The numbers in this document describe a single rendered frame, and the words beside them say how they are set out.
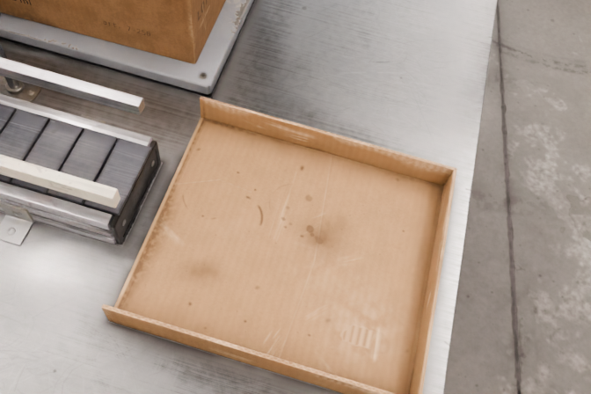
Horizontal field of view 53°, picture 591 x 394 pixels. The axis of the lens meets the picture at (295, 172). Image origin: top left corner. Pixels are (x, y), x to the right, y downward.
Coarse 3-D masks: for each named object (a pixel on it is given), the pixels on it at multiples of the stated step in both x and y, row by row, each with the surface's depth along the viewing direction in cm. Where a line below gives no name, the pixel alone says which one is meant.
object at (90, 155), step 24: (0, 120) 62; (24, 120) 63; (48, 120) 63; (0, 144) 61; (24, 144) 61; (48, 144) 62; (72, 144) 62; (96, 144) 62; (120, 144) 62; (48, 168) 60; (72, 168) 60; (96, 168) 61; (120, 168) 61; (48, 192) 59; (120, 192) 59
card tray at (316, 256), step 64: (256, 128) 70; (192, 192) 65; (256, 192) 66; (320, 192) 67; (384, 192) 68; (448, 192) 65; (192, 256) 62; (256, 256) 62; (320, 256) 63; (384, 256) 64; (128, 320) 55; (192, 320) 58; (256, 320) 59; (320, 320) 59; (384, 320) 60; (320, 384) 56; (384, 384) 57
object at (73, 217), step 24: (0, 96) 64; (72, 120) 64; (144, 144) 63; (144, 168) 62; (0, 192) 58; (24, 192) 59; (144, 192) 64; (48, 216) 60; (72, 216) 58; (96, 216) 58; (120, 216) 59; (120, 240) 61
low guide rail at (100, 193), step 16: (0, 160) 56; (16, 160) 56; (16, 176) 57; (32, 176) 56; (48, 176) 56; (64, 176) 56; (64, 192) 57; (80, 192) 56; (96, 192) 55; (112, 192) 55
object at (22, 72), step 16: (0, 64) 56; (16, 64) 56; (32, 80) 56; (48, 80) 56; (64, 80) 56; (80, 80) 56; (80, 96) 56; (96, 96) 55; (112, 96) 55; (128, 96) 56
